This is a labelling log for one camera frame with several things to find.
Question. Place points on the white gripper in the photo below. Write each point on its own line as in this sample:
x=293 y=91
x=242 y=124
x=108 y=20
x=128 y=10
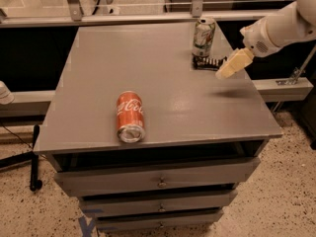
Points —
x=256 y=40

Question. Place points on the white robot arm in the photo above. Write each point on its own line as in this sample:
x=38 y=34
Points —
x=294 y=23

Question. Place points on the green white 7up can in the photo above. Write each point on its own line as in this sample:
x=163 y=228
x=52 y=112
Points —
x=203 y=36

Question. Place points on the red coca-cola can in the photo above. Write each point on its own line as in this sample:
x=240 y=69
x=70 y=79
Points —
x=130 y=117

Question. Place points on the grey drawer cabinet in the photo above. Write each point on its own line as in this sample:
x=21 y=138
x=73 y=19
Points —
x=189 y=115

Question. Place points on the grey top drawer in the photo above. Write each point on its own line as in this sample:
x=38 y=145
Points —
x=156 y=177

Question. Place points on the grey drawer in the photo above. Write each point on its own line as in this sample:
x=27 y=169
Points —
x=159 y=203
x=158 y=220
x=156 y=177

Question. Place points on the grey middle drawer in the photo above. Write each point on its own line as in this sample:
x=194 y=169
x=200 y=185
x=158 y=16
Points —
x=159 y=203

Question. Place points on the grey bottom drawer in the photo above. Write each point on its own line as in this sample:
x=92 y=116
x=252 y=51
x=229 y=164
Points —
x=158 y=220

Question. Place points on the blue floor tape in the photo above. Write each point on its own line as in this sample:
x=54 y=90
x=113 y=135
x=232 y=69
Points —
x=89 y=228

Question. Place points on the white cylindrical object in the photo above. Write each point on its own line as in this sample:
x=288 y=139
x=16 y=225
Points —
x=6 y=96

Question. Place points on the black stand leg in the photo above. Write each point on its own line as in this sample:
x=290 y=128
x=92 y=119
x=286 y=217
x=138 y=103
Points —
x=35 y=182

